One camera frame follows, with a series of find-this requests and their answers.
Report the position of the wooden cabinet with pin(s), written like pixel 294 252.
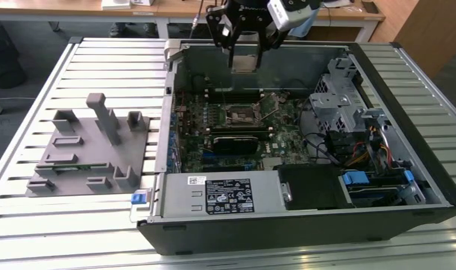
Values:
pixel 430 28

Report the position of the silver chipset heatsink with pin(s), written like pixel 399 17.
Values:
pixel 271 163

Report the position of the metal drive cage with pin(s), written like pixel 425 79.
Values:
pixel 328 109

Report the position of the blue disk carrier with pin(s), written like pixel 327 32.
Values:
pixel 354 178

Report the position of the green RAM stick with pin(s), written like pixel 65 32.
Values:
pixel 82 166

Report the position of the seated person's legs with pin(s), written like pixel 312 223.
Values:
pixel 117 28

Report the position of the wooden desk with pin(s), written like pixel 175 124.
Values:
pixel 347 17
pixel 42 9

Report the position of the small black box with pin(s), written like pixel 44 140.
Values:
pixel 370 7

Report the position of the grey power supply unit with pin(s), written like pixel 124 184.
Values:
pixel 181 197

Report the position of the black bin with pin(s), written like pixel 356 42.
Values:
pixel 3 56

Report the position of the black PC case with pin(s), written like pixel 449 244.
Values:
pixel 249 233

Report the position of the silver CPU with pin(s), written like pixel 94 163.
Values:
pixel 243 64

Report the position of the blue case latch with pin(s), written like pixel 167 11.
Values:
pixel 139 197

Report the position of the small white box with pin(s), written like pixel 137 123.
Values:
pixel 140 2

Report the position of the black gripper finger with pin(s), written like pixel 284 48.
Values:
pixel 270 39
pixel 219 31

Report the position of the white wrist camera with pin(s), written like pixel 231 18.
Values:
pixel 287 14

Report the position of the black RAM slot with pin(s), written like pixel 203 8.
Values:
pixel 245 93
pixel 245 99

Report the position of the black installed RAM stick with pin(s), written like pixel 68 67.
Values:
pixel 237 130

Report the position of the grey parts rack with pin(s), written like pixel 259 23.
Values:
pixel 96 146

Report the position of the green motherboard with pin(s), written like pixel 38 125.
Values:
pixel 287 132

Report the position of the CPU socket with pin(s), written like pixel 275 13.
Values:
pixel 240 112

